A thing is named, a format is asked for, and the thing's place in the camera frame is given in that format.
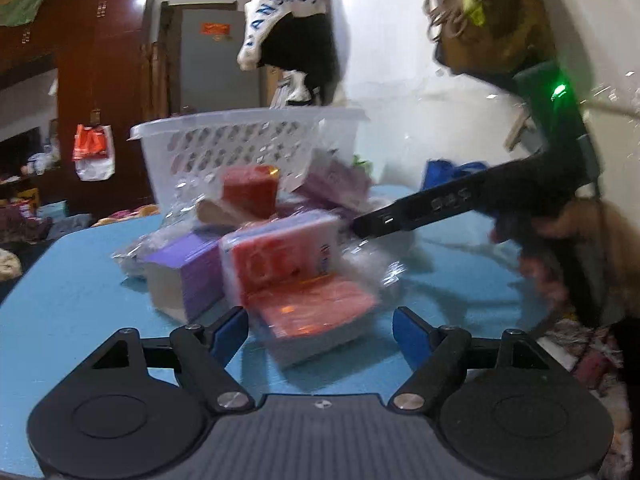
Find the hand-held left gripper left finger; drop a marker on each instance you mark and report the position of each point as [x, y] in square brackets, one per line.
[231, 330]

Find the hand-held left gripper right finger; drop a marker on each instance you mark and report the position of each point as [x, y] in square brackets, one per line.
[407, 332]

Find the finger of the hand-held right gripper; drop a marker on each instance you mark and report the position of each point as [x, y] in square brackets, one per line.
[425, 207]

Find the clear plastic bag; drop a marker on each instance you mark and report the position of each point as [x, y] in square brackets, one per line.
[385, 265]
[130, 255]

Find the red tissue pack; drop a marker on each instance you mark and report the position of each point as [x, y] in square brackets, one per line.
[250, 187]
[315, 305]
[280, 260]

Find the pale purple tissue pack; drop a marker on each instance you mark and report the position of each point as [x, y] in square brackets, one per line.
[340, 182]

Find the white plastic basket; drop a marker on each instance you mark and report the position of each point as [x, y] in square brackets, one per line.
[200, 130]

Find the person's right hand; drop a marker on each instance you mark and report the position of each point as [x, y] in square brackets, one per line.
[605, 240]

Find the blue tote bag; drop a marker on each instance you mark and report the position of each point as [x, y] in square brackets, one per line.
[445, 172]

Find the beige packet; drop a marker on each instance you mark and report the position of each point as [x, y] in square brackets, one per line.
[217, 211]

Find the brown hanging bag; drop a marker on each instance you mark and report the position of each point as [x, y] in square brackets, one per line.
[505, 25]

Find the floral cloth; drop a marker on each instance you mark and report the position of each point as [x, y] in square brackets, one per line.
[595, 355]

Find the grey cloth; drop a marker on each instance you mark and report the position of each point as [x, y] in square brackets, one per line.
[70, 227]

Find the black garment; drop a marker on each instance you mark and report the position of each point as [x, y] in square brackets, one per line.
[305, 50]

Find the teal box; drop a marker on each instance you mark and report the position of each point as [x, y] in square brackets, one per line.
[52, 210]

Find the orange white plastic bag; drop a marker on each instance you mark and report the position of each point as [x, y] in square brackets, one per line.
[92, 152]

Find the dark purple blanket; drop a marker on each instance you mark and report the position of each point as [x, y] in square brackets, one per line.
[20, 225]

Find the grey door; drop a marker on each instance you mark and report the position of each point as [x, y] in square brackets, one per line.
[215, 75]

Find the white printed garment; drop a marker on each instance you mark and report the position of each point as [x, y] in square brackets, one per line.
[280, 0]

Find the wooden boards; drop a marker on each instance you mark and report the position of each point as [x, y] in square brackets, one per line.
[157, 70]

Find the red door sticker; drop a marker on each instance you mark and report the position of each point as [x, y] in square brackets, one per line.
[216, 30]

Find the brown wooden wardrobe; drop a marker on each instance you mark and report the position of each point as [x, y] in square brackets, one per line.
[95, 70]

